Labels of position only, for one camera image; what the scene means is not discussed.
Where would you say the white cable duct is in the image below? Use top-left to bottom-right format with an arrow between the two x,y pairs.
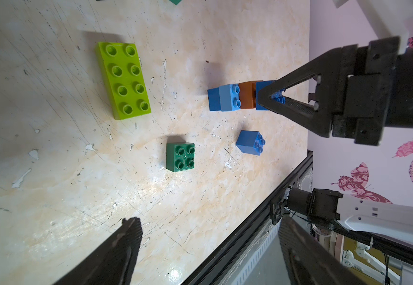
232,222 -> 280,285

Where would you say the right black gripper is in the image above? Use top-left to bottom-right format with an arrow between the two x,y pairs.
259,37 -> 413,146

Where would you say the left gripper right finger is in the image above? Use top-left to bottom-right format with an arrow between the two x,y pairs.
278,216 -> 364,285

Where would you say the dark green square lego brick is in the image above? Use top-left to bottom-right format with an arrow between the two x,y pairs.
166,142 -> 195,172

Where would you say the light blue long lego brick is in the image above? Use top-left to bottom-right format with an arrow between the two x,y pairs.
219,84 -> 241,112

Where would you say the dark green long lego brick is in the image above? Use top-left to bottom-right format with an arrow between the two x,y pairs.
169,0 -> 182,5

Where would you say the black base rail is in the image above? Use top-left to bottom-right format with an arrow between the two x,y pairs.
182,150 -> 313,285

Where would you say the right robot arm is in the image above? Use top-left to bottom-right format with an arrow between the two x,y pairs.
256,1 -> 413,266

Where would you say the orange brown lego brick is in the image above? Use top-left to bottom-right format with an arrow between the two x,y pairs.
238,80 -> 261,109

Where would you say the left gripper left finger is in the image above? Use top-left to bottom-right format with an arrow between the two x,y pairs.
56,217 -> 142,285

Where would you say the blue square lego brick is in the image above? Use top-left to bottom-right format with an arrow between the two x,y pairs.
207,87 -> 221,112

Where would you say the lime green long lego brick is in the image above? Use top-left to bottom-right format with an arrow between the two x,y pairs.
96,42 -> 151,120

